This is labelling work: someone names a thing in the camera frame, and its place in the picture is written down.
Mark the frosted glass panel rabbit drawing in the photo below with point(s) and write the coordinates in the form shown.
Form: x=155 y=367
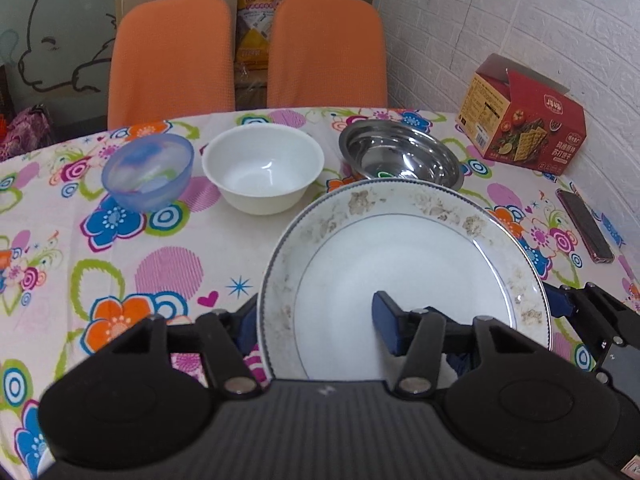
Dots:
x=55 y=35

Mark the translucent blue plastic bowl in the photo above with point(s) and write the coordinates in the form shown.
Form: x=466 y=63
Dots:
x=147 y=172

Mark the stainless steel bowl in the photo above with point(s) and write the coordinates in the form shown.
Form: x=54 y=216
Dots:
x=400 y=155

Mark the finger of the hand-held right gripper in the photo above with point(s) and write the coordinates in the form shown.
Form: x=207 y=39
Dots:
x=558 y=301

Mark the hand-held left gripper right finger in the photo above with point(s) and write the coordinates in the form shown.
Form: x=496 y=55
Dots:
x=386 y=324

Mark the white floral rim plate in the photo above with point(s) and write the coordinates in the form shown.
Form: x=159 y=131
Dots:
x=400 y=255

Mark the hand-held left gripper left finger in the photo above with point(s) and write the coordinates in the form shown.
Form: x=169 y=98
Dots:
x=246 y=332

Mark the colourful floral tablecloth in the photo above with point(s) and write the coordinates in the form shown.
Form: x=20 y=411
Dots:
x=150 y=260

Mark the purple patterned cloth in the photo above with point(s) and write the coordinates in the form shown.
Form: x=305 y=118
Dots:
x=27 y=127

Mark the black smartphone with pink case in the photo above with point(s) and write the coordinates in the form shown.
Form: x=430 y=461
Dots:
x=585 y=225

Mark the white ceramic bowl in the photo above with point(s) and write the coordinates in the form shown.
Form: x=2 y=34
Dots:
x=262 y=170

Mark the brown cardboard box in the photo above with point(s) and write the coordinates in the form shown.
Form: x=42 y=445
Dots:
x=251 y=87

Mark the orange fabric chair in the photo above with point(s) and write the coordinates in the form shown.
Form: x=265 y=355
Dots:
x=327 y=55
x=170 y=65

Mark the red cracker box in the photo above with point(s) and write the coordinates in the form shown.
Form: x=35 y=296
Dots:
x=525 y=125

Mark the yellow plastic packet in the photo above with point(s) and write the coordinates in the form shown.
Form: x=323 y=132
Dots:
x=255 y=20

